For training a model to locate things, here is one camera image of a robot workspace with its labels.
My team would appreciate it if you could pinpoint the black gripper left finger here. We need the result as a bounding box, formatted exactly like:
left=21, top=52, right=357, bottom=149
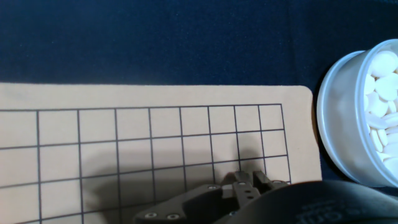
left=133, top=171, right=261, bottom=224

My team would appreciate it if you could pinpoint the white go stone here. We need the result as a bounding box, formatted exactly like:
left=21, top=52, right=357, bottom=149
left=368, top=50, right=398, bottom=78
left=374, top=73, right=398, bottom=102
left=366, top=91, right=389, bottom=118

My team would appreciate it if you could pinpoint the white bowl of white stones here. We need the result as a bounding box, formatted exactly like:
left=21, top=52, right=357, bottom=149
left=316, top=39, right=398, bottom=189

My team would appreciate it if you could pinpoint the tan go board mat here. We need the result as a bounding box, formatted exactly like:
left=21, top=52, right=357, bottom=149
left=0, top=82, right=323, bottom=224

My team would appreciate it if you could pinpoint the blue landscape print mat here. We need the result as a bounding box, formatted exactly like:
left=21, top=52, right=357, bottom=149
left=0, top=0, right=398, bottom=197

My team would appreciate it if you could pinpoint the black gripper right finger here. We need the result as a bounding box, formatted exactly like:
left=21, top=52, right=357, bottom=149
left=253, top=170, right=289, bottom=192

